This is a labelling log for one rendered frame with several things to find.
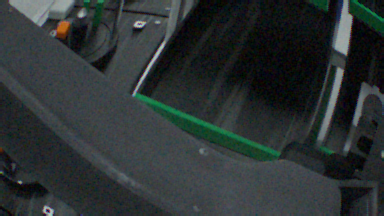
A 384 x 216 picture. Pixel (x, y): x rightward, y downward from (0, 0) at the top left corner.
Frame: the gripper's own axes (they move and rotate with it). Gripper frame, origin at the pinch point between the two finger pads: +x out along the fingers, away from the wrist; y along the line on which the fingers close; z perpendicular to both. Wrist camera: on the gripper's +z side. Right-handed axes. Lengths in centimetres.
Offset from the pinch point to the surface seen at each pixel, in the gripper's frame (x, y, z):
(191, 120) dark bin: 5.2, 17.9, -2.6
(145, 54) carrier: 44, 38, -15
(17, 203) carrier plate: 7.9, 39.9, -26.0
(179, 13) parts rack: 15.6, 24.5, 1.4
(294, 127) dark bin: 9.2, 11.0, -1.9
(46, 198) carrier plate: 12.7, 36.4, -24.6
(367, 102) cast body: 7.0, 3.5, 4.0
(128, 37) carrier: 46, 42, -14
